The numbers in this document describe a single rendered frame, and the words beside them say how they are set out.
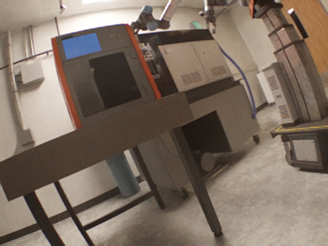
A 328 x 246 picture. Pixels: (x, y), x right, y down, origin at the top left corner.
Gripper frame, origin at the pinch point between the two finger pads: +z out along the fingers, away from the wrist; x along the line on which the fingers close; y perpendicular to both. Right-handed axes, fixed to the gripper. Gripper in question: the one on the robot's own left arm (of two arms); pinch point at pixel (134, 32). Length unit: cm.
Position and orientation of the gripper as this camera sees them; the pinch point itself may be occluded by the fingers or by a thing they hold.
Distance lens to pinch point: 159.9
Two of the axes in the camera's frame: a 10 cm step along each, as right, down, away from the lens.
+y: -3.9, -9.2, 0.0
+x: -8.1, 3.5, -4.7
